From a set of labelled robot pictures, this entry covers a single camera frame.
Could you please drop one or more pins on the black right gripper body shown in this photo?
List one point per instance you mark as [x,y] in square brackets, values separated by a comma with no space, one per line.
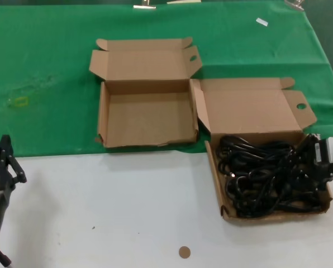
[331,171]

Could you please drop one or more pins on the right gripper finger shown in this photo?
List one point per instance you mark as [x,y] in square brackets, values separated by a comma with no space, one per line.
[310,150]
[316,178]

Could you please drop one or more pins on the cardboard mailer box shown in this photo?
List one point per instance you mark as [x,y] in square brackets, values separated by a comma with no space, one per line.
[247,106]

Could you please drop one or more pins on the cardboard mailer box torn edge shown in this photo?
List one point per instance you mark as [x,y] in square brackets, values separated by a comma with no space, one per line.
[147,117]

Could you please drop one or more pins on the green table cloth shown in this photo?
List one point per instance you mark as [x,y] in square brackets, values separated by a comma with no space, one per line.
[43,56]

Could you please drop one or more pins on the metal table clip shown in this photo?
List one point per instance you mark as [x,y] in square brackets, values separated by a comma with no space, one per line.
[296,5]
[144,6]

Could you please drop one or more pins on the round brown cardboard disc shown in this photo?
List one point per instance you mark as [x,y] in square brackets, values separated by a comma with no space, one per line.
[184,252]

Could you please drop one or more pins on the beige flat strip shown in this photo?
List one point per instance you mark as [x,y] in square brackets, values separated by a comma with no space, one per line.
[183,1]

